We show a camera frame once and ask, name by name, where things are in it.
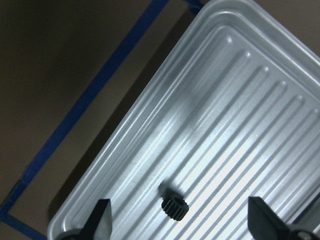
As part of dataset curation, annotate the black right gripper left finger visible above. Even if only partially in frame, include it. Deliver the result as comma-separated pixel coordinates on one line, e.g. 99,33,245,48
79,199,112,240

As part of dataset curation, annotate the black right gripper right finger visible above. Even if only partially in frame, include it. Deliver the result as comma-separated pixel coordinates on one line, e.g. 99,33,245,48
247,196,295,240

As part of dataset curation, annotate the silver metal tray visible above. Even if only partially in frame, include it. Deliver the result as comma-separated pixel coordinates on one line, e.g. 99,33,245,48
47,0,320,240

